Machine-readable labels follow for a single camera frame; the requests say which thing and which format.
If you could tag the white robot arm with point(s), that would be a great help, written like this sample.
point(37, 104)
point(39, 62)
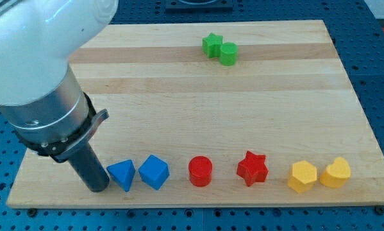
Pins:
point(39, 94)

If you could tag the blue triangle block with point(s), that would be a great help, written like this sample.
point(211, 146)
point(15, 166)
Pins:
point(123, 173)

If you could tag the wooden board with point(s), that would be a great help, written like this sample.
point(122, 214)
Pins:
point(288, 97)

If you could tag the red cylinder block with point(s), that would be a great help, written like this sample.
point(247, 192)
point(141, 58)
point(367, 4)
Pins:
point(200, 171)

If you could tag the blue cube block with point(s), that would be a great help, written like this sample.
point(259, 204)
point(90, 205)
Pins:
point(154, 172)

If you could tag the green star block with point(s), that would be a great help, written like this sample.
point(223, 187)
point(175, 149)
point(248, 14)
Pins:
point(211, 45)

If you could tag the green cylinder block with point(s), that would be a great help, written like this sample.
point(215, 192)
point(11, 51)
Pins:
point(228, 54)

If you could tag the red star block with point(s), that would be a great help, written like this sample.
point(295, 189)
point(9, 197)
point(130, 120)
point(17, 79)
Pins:
point(253, 168)

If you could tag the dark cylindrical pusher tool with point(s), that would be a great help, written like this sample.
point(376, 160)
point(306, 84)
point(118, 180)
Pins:
point(87, 165)

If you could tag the yellow hexagon block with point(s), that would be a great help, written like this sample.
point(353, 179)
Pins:
point(302, 176)

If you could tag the black metal tool flange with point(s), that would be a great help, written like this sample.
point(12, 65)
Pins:
point(79, 138)

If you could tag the yellow heart block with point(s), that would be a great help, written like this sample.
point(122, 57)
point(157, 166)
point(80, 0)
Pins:
point(336, 174)

